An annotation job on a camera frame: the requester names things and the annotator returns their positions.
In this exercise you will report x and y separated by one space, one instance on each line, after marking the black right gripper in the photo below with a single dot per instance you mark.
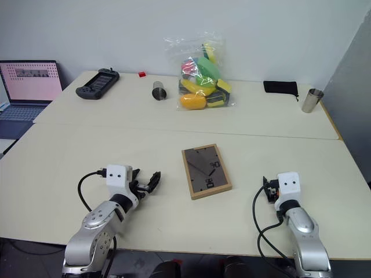
272 192

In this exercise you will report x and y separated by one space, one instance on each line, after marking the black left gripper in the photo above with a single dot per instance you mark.
139 188

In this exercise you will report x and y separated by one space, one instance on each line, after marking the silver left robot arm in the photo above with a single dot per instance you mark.
95 228

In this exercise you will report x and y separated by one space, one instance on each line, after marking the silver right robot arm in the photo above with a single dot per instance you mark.
304 231

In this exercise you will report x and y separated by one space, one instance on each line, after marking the open laptop with pink screen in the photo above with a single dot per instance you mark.
27 84

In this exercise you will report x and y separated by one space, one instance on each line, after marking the small steel cup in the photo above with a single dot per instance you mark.
159 91

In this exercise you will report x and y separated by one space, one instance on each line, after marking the orange-yellow toy fruit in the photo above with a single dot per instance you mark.
192 101

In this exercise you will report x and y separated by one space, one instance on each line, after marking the tall steel cup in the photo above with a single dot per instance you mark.
311 101

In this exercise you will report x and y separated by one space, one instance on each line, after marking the small red block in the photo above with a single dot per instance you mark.
142 74

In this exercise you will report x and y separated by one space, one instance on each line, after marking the yellow and dark sponge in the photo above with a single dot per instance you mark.
223 86

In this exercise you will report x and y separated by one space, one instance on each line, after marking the yellow toy banana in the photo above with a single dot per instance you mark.
197 86

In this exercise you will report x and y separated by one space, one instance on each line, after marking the black handheld game controller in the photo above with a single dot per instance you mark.
97 84

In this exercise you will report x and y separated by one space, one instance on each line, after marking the clear plastic bag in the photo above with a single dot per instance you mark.
203 75

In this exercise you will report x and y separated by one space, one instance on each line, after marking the grey partition panel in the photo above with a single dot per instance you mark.
350 101

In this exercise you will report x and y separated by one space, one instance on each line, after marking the pink and red toy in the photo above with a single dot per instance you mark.
188 67

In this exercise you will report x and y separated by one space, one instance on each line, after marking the green toy vegetable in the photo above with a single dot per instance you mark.
208 68

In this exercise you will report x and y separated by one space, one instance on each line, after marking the yellow toy corn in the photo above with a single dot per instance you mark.
211 52

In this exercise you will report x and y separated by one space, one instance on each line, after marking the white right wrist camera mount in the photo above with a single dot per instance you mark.
288 185

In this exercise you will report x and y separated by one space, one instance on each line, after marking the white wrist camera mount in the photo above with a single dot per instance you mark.
116 178
288 185

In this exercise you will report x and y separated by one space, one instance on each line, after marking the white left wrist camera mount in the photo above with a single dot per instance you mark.
116 178

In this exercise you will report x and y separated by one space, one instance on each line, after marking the wooden framed picture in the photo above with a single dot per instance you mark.
206 171

